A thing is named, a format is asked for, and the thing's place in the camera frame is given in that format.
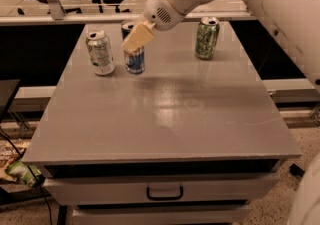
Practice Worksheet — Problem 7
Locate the blue silver Red Bull can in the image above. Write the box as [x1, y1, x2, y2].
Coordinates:
[121, 20, 145, 75]

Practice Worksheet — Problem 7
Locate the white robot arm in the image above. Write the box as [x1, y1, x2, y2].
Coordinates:
[123, 0, 320, 92]

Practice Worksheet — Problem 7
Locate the white green 7up can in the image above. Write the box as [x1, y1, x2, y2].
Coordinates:
[85, 30, 115, 76]

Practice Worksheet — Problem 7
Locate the green patterned soda can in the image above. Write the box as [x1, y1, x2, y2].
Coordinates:
[195, 17, 220, 60]

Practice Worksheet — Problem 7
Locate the grey cabinet with drawers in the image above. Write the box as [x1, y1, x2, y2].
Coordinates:
[24, 23, 300, 225]

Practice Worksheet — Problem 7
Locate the dark side table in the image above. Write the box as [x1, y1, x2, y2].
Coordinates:
[0, 79, 20, 123]

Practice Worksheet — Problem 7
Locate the green snack bag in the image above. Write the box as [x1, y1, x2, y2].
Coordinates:
[5, 159, 43, 187]

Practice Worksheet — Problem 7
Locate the black drawer handle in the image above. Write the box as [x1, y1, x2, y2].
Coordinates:
[146, 186, 184, 201]

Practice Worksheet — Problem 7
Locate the black floor cable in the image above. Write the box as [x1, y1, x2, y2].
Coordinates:
[0, 127, 54, 225]

